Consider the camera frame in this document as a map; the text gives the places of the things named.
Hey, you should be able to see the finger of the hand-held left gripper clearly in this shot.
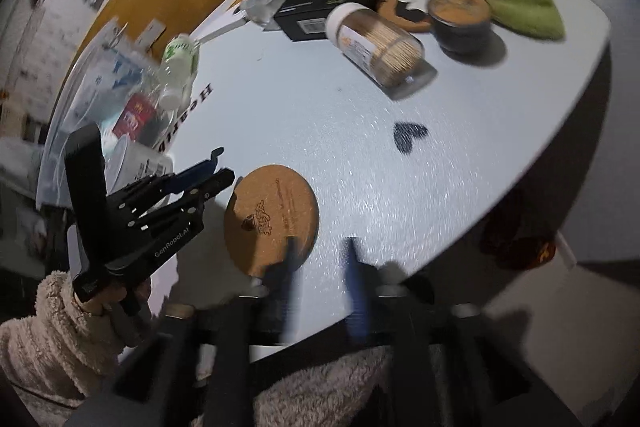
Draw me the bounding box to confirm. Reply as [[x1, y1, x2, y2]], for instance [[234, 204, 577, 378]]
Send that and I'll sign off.
[[162, 147, 225, 196], [192, 167, 236, 210]]

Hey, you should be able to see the person's left hand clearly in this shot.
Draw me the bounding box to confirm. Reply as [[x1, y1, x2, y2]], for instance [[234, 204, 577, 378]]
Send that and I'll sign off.
[[75, 279, 153, 349]]

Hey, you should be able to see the person's fluffy cream clothing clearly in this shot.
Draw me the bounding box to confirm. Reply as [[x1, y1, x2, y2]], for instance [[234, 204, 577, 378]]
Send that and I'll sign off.
[[247, 346, 401, 427]]

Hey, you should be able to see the dark small jar orange lid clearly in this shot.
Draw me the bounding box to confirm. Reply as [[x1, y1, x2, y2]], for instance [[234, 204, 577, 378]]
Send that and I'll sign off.
[[426, 0, 495, 54]]

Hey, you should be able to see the plain round cork coaster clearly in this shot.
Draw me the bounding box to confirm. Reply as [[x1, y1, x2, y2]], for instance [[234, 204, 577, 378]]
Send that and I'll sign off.
[[224, 164, 321, 279]]

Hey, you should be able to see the black heart sticker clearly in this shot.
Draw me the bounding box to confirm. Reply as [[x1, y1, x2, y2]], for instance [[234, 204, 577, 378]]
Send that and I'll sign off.
[[392, 121, 430, 154]]

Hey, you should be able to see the clear plastic bag with items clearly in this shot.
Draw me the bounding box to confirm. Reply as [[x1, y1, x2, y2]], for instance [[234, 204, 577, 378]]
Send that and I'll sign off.
[[36, 16, 173, 210]]

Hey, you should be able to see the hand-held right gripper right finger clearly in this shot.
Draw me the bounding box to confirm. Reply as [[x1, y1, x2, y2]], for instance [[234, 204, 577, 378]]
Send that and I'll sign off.
[[342, 237, 543, 427]]

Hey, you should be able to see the black cardboard box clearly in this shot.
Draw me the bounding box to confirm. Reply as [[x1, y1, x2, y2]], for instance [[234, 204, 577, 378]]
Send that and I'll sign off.
[[273, 0, 383, 44]]

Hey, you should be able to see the red small packet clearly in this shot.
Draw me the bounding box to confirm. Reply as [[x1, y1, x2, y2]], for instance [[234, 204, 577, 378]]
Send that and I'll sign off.
[[112, 94, 157, 141]]

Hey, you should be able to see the clear toothpick jar white lid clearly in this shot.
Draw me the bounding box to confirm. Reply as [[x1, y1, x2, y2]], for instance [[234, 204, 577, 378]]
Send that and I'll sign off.
[[324, 2, 437, 102]]

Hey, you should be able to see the person's left forearm fluffy sleeve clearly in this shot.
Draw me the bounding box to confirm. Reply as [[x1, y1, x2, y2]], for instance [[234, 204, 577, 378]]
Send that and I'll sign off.
[[0, 271, 128, 427]]

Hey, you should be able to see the small clear bottle green label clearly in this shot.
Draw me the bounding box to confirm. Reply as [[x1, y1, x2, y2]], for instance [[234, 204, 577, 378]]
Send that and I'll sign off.
[[158, 34, 199, 111]]

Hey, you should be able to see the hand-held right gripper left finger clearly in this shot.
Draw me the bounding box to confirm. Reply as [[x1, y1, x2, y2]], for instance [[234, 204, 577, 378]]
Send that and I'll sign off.
[[112, 237, 304, 427]]

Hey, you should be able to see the ghost print cork coaster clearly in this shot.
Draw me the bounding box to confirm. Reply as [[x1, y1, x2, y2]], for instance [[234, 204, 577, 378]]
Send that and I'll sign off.
[[375, 0, 446, 34]]

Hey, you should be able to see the dark slipper orange mark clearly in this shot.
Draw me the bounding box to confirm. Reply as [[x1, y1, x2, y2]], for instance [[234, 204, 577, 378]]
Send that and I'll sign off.
[[479, 189, 558, 270]]

